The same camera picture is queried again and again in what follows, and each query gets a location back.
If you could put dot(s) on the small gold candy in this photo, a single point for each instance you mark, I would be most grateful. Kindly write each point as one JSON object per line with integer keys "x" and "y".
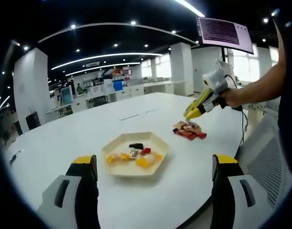
{"x": 133, "y": 154}

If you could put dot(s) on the pile of food snacks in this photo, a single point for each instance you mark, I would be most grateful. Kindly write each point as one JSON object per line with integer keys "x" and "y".
{"x": 188, "y": 131}

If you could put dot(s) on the blue storage box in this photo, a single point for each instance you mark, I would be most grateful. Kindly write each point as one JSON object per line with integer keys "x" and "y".
{"x": 118, "y": 86}

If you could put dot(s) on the small red candy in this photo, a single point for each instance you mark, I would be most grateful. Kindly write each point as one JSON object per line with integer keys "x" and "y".
{"x": 145, "y": 151}

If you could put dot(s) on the wide white square pillar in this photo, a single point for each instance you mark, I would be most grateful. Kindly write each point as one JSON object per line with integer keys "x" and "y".
{"x": 29, "y": 83}

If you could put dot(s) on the long white office counter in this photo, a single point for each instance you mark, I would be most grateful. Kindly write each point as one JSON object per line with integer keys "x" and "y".
{"x": 155, "y": 87}

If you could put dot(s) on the black monitor stand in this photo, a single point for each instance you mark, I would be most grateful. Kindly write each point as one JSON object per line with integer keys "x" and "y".
{"x": 224, "y": 55}

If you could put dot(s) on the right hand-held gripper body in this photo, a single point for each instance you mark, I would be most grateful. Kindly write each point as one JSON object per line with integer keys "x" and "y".
{"x": 216, "y": 81}

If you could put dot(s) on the round ceiling downlights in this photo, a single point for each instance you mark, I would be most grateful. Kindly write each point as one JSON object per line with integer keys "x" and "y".
{"x": 133, "y": 23}

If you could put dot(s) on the person's right hand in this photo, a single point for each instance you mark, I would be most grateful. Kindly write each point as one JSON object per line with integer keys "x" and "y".
{"x": 232, "y": 97}

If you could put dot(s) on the cream hexagonal container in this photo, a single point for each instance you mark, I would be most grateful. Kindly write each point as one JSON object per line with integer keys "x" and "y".
{"x": 117, "y": 143}

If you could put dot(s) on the grey mesh office chair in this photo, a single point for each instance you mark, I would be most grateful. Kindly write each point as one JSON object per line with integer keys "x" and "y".
{"x": 267, "y": 162}

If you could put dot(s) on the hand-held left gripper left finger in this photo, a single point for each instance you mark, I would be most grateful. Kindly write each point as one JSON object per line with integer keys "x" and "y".
{"x": 64, "y": 214}

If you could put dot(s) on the black cabinet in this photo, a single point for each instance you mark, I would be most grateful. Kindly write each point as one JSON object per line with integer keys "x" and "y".
{"x": 33, "y": 121}

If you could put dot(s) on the large dark-screen monitor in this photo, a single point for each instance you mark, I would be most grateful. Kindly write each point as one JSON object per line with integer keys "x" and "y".
{"x": 219, "y": 31}

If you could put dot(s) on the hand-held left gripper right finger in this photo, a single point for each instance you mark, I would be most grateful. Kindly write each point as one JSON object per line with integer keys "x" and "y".
{"x": 231, "y": 214}

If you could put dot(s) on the white-framed display panel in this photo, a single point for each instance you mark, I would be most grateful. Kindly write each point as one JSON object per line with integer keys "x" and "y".
{"x": 66, "y": 95}

